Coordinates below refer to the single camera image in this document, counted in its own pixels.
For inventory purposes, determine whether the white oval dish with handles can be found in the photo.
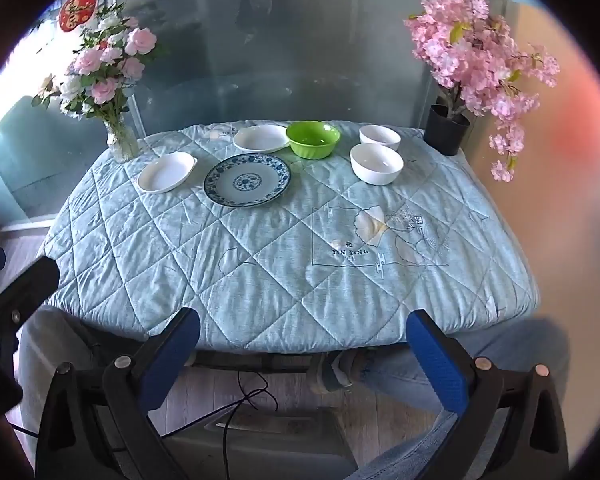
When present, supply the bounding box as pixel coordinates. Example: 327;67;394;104
137;152;198;194

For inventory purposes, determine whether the blue white patterned plate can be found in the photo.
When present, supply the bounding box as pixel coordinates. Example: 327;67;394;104
204;153;291;208

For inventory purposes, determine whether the white ceramic bowl front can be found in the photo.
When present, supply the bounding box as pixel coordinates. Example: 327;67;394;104
350;143;404;185

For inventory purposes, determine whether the white ceramic bowl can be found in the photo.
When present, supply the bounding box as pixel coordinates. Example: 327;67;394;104
358;125;401;151
350;143;404;185

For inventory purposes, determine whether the white oval shallow dish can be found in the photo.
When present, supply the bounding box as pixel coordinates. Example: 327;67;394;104
233;124;289;154

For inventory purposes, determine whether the green plastic bowl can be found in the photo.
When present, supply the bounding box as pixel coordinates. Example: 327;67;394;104
286;120;341;160

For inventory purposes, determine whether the grey floor box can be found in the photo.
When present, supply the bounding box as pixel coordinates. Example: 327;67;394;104
164;405;358;479

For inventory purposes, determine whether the light blue quilted tablecloth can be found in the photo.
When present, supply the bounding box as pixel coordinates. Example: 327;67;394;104
41;122;540;353

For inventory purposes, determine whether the glass flower vase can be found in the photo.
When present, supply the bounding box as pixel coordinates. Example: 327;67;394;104
104;117;140;164

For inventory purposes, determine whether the pink white rose bouquet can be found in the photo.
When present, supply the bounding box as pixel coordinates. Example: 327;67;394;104
31;3;161;122

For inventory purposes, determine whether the black flower pot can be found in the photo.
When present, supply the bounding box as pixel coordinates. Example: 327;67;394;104
422;104;470;156

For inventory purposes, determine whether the pink cherry blossom branch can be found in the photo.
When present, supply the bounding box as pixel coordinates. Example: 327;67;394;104
404;0;560;183

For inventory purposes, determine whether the black cable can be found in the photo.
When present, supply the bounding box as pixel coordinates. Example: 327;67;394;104
214;368;282;480

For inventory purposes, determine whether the red round wall decoration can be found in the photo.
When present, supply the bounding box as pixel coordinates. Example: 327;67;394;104
58;0;97;32

